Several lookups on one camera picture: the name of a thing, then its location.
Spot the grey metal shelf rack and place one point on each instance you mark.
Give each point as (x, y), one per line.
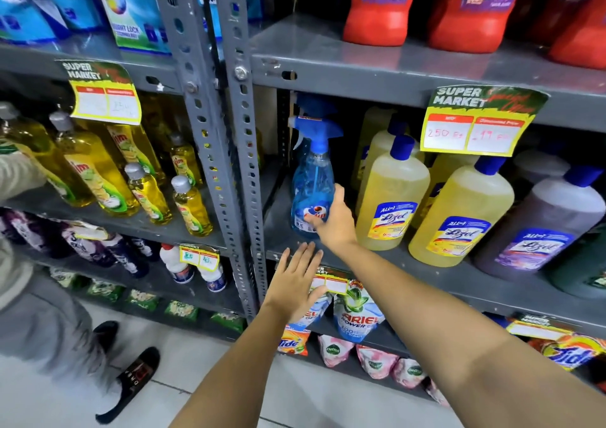
(331, 58)
(199, 110)

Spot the yellow floor cleaner bottle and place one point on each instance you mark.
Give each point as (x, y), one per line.
(442, 172)
(371, 124)
(378, 150)
(461, 214)
(390, 195)

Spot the red detergent bottle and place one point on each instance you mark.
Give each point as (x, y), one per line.
(473, 15)
(584, 39)
(381, 10)

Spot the person's left hand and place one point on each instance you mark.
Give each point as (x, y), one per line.
(291, 285)

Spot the green white detergent pouch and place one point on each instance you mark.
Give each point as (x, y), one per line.
(357, 314)

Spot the purple fabric softener pouch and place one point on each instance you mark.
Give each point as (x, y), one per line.
(102, 247)
(33, 233)

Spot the yellow green price tag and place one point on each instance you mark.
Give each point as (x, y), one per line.
(478, 119)
(102, 96)

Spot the white bottle with red cap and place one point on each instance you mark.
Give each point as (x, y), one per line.
(215, 281)
(176, 264)

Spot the large yellow dish liquid bottle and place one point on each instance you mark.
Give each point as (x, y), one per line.
(94, 172)
(42, 157)
(135, 150)

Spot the green dish bar packet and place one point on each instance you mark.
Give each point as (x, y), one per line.
(105, 291)
(68, 279)
(181, 310)
(228, 322)
(142, 299)

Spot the person's left little finger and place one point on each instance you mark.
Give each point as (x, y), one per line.
(282, 263)

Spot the person's right hand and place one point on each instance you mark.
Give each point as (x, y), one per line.
(338, 226)

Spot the person's left middle finger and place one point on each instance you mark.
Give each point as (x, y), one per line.
(305, 258)

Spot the person's right thumb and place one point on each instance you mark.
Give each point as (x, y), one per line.
(316, 224)

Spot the dark green cleaner bottle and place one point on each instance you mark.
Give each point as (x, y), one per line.
(582, 266)

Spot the small orange detergent packet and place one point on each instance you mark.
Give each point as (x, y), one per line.
(293, 341)

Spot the small yellow price tag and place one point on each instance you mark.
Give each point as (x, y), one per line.
(537, 329)
(334, 283)
(199, 257)

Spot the small yellow dish liquid bottle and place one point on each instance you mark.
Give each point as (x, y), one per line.
(147, 195)
(191, 207)
(185, 157)

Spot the pink handwash refill pouch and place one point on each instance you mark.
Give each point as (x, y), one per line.
(334, 351)
(409, 373)
(436, 393)
(376, 362)

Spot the white blue detergent packet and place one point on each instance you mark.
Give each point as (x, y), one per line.
(132, 10)

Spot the person's right forearm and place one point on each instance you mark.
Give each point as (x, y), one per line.
(449, 342)

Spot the person's left forearm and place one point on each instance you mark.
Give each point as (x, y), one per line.
(236, 375)

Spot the blue glass cleaner spray bottle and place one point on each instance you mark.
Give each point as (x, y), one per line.
(311, 186)
(315, 104)

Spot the black sandal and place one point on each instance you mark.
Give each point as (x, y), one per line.
(135, 378)
(106, 335)

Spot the large orange detergent packet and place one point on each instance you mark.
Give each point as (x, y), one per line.
(568, 352)

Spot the blue white detergent pouch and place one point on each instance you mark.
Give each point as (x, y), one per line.
(315, 311)

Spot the purple floor cleaner bottle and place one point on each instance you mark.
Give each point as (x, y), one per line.
(535, 167)
(544, 224)

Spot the person's left thumb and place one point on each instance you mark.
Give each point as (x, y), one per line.
(320, 292)

